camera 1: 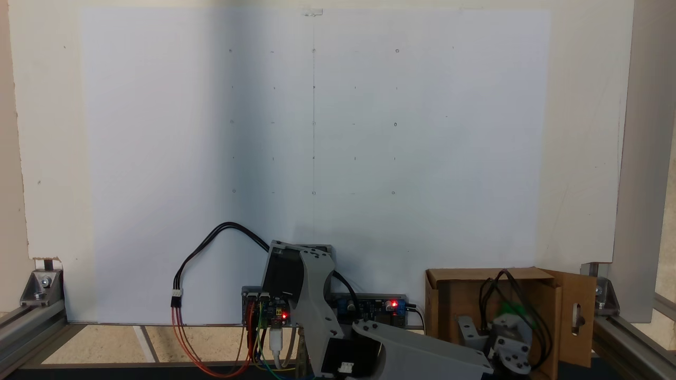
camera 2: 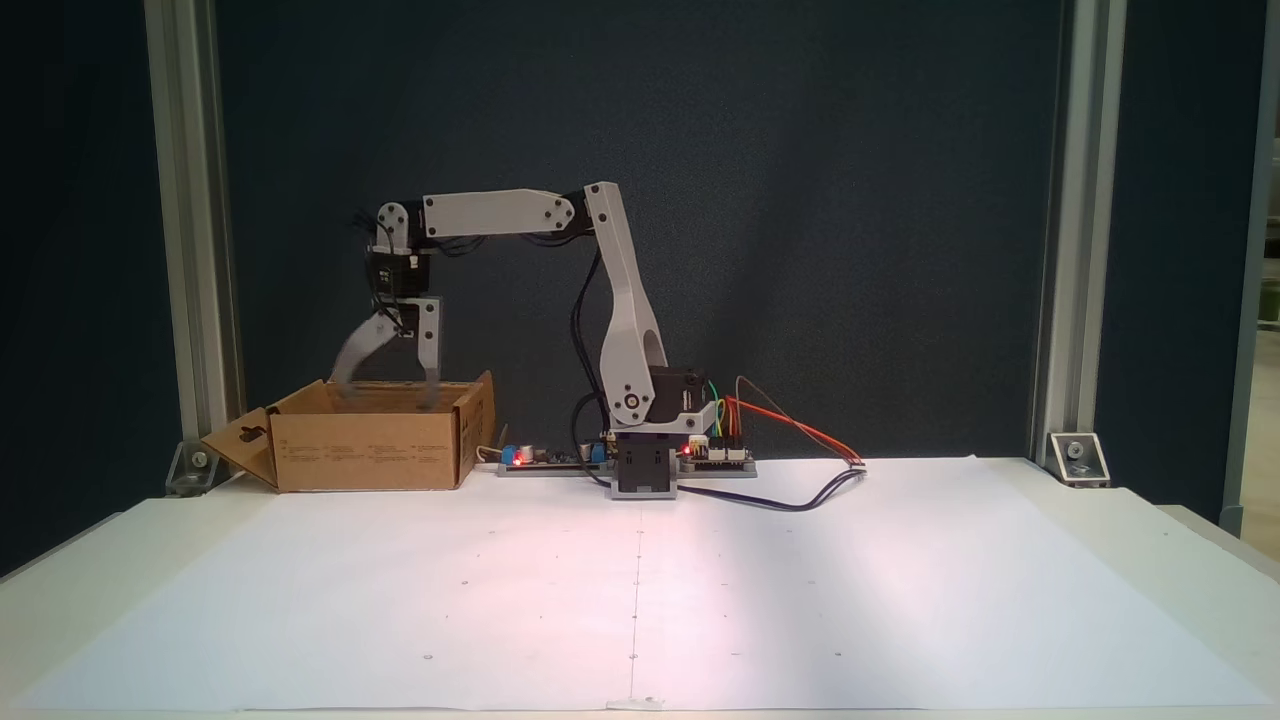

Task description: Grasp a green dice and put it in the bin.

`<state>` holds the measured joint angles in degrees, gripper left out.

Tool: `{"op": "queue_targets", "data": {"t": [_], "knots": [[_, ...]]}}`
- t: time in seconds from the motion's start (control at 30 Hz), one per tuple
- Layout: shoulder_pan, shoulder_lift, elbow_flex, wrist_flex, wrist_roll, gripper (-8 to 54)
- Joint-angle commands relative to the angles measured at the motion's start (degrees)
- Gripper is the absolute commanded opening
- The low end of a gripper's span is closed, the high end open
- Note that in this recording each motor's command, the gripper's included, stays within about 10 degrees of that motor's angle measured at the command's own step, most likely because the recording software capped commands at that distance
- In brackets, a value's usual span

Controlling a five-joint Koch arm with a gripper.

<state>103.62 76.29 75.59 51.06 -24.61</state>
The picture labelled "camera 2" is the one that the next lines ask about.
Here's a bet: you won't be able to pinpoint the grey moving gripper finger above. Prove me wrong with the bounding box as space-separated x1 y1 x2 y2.
329 317 402 402

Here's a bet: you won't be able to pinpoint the brown cardboard box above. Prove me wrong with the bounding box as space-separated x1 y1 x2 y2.
200 369 497 493

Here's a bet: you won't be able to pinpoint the circuit board with blue parts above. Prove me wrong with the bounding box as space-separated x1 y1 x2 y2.
497 438 612 478

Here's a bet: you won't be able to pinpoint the circuit board with white connector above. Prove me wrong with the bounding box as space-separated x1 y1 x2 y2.
678 434 759 479

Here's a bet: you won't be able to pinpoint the aluminium profile post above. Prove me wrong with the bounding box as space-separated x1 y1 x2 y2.
144 0 247 483
1029 0 1128 471

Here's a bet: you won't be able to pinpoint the metal corner bracket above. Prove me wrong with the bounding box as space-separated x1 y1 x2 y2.
1046 431 1112 489
164 438 243 498

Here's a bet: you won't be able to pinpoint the orange red wires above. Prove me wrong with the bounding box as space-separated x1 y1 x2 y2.
722 394 867 469

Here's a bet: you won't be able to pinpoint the dark cable on table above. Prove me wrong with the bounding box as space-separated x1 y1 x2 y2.
520 462 868 513

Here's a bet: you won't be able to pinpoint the slim grey metal post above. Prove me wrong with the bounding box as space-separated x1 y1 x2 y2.
1218 0 1280 538

